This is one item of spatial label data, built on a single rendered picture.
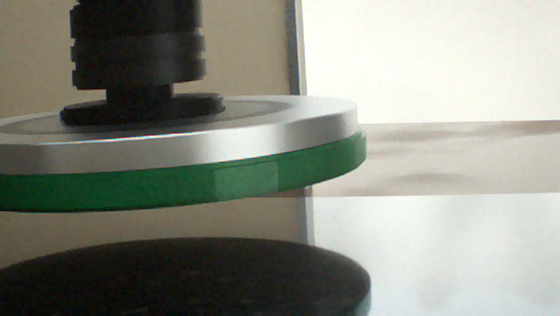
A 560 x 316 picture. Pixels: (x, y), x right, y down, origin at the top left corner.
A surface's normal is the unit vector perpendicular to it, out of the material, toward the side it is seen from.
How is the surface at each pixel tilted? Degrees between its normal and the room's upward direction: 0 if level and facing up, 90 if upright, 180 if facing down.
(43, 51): 90
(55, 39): 90
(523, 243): 0
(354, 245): 0
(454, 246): 0
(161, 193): 90
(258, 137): 90
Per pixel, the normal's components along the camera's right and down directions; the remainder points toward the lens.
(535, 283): -0.06, -0.99
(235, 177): 0.48, 0.09
